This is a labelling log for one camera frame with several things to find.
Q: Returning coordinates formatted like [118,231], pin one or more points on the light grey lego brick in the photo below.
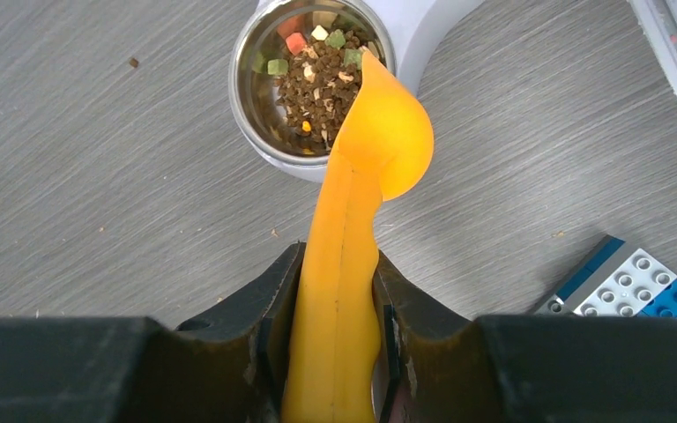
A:
[620,283]

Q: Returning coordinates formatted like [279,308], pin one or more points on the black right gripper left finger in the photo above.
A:
[226,364]

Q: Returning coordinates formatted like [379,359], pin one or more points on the grey lego baseplate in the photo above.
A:
[553,306]

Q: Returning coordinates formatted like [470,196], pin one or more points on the yellow plastic scoop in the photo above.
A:
[384,147]

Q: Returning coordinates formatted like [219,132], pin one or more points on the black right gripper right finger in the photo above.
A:
[437,366]

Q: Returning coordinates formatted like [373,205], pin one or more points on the pet food kibble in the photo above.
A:
[307,74]

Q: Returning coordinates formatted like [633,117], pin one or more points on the blue lego brick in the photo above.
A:
[663,306]

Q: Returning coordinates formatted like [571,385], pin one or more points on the white double pet bowl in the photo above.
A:
[410,31]

